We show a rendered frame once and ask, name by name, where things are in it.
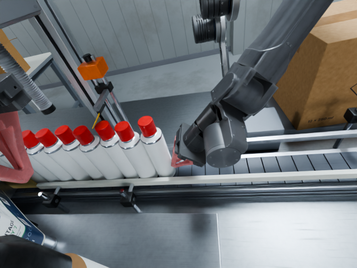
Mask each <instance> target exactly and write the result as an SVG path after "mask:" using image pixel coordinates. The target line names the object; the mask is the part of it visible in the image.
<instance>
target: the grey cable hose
mask: <svg viewBox="0 0 357 268"><path fill-rule="evenodd" d="M2 45H3V44H1V42H0V66H1V68H3V70H5V72H6V73H8V72H12V73H13V75H14V76H15V77H16V78H17V79H18V80H19V81H20V83H21V84H22V85H23V86H24V87H23V88H24V89H25V91H26V92H27V93H28V94H29V95H30V96H31V97H32V100H31V101H32V102H33V103H34V104H35V105H36V106H37V107H38V108H39V110H40V111H41V113H42V114H43V115H48V114H51V113H53V112H54V111H55V110H56V107H55V106H54V105H53V103H51V102H50V101H49V100H48V98H47V97H46V96H45V95H44V94H43V92H41V90H40V89H39V87H38V86H36V84H35V83H34V82H33V81H32V79H31V78H30V77H29V76H28V74H26V72H25V70H23V69H22V67H21V66H20V65H18V63H17V61H15V59H14V58H13V57H12V55H10V53H8V51H6V48H4V46H2Z"/></svg>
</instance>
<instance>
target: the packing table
mask: <svg viewBox="0 0 357 268"><path fill-rule="evenodd" d="M24 60H25V61H26V62H27V63H28V64H29V66H30V67H31V68H30V69H29V70H28V71H27V72H26V74H28V76H29V77H30V78H31V79H32V81H33V82H35V81H36V80H37V79H38V78H39V77H40V75H41V74H42V73H43V72H44V71H45V70H46V69H47V68H48V67H49V66H50V67H51V68H52V69H53V71H54V72H55V73H56V75H57V76H58V77H59V79H60V81H61V82H62V83H63V85H64V86H65V88H66V89H67V90H68V92H69V93H70V94H71V96H72V97H73V99H74V100H75V103H74V105H73V106H72V108H77V107H78V106H79V107H86V106H85V105H84V103H83V101H82V100H81V99H80V97H79V96H78V94H77V93H76V91H75V90H74V89H73V87H72V86H71V84H70V83H69V81H68V80H67V78H66V77H65V75H64V74H63V72H62V71H61V70H60V68H59V67H58V65H57V64H56V62H55V61H54V59H53V56H52V54H51V53H50V52H49V53H44V54H39V55H35V56H31V57H26V58H24ZM22 110H23V111H24V113H25V114H31V113H36V111H35V110H34V109H33V108H32V107H31V106H30V105H29V104H27V105H26V106H25V107H24V108H23V109H22Z"/></svg>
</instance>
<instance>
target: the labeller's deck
mask: <svg viewBox="0 0 357 268"><path fill-rule="evenodd" d="M24 216H25V217H26V218H27V219H28V220H30V221H32V222H34V223H36V224H38V227H37V228H38V229H39V230H40V231H41V232H42V233H43V234H45V235H47V236H54V237H56V239H57V245H56V247H55V249H54V250H55V251H57V252H60V253H63V254H65V253H74V254H77V255H79V256H82V257H84V258H87V259H89V260H91V261H94V262H96V263H99V264H101V265H103V266H106V267H108V268H222V257H221V249H220V235H219V221H218V214H217V213H145V214H24Z"/></svg>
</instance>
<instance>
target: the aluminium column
mask: <svg viewBox="0 0 357 268"><path fill-rule="evenodd" d="M36 1H37V3H38V4H39V6H40V8H41V11H40V12H41V13H40V14H39V15H37V16H34V17H32V18H29V19H28V20H29V22H30V23H31V25H32V26H33V28H34V29H35V31H36V32H37V34H38V35H39V37H40V38H41V39H42V41H43V42H44V44H45V45H46V47H47V48H48V50H49V51H50V53H51V54H52V56H53V57H54V59H55V60H56V62H57V63H58V64H59V66H60V67H61V69H62V70H63V72H64V73H65V75H66V76H67V78H68V79H69V81H70V82H71V84H72V85H73V87H74V88H75V90H76V91H77V92H78V94H79V95H80V97H81V98H82V100H83V101H84V103H85V104H86V106H87V107H88V109H89V110H90V112H91V113H92V115H93V116H94V118H95V119H96V118H97V116H98V113H97V112H98V111H97V112H95V111H94V110H93V106H94V105H95V103H96V101H97V100H98V98H99V96H100V95H101V94H97V92H96V90H95V86H96V85H95V83H94V81H93V80H84V79H83V77H82V76H81V74H80V72H79V71H78V67H79V66H80V64H81V63H82V61H81V59H80V57H82V56H83V54H82V51H81V50H80V48H79V46H78V45H77V43H76V41H75V39H74V37H73V36H72V34H71V32H70V30H69V28H68V27H67V25H66V23H65V21H64V19H63V18H62V16H61V14H60V12H59V10H58V9H57V7H56V5H55V3H54V1H53V0H36ZM104 104H105V105H106V106H105V108H104V110H103V112H102V113H101V114H100V116H99V118H98V120H97V122H100V121H103V120H105V121H108V122H109V124H110V125H111V127H112V128H113V130H114V128H115V126H116V124H117V121H116V120H115V118H114V116H113V114H112V113H111V111H110V109H109V107H108V106H107V104H106V102H105V101H104Z"/></svg>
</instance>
